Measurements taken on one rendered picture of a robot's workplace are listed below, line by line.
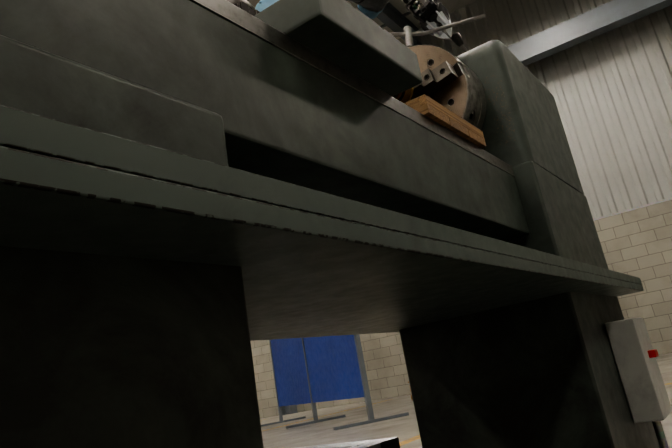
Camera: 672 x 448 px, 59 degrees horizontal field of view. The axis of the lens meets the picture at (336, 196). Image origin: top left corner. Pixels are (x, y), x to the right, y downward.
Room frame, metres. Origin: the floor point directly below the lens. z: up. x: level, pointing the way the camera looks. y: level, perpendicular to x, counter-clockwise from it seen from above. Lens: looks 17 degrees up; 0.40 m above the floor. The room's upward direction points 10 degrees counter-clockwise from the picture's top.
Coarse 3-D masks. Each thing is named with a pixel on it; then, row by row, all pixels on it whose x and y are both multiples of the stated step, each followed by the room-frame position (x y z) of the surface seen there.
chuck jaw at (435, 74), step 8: (440, 64) 1.36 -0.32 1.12; (448, 64) 1.36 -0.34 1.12; (456, 64) 1.38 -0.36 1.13; (424, 72) 1.37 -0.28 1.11; (432, 72) 1.38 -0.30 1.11; (440, 72) 1.37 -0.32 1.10; (448, 72) 1.36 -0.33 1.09; (456, 72) 1.39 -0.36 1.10; (464, 72) 1.40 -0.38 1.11; (424, 80) 1.37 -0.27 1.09; (432, 80) 1.36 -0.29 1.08; (440, 80) 1.37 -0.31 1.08; (448, 80) 1.38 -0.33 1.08; (416, 88) 1.37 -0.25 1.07; (424, 88) 1.38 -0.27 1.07; (432, 88) 1.40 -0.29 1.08; (440, 88) 1.41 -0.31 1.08
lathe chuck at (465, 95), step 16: (416, 48) 1.43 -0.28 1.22; (432, 48) 1.41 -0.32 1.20; (432, 64) 1.42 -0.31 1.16; (464, 64) 1.44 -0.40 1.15; (464, 80) 1.38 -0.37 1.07; (416, 96) 1.53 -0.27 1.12; (432, 96) 1.43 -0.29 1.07; (448, 96) 1.41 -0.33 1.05; (464, 96) 1.38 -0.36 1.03; (480, 96) 1.45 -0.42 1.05; (464, 112) 1.39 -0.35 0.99; (480, 112) 1.46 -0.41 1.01
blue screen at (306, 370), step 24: (336, 336) 6.96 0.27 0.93; (288, 360) 9.18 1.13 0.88; (312, 360) 8.00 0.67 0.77; (336, 360) 7.09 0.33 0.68; (360, 360) 6.36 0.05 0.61; (288, 384) 9.37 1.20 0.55; (312, 384) 8.16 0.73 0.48; (336, 384) 7.22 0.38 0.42; (360, 384) 6.48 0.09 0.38; (312, 408) 8.27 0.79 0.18
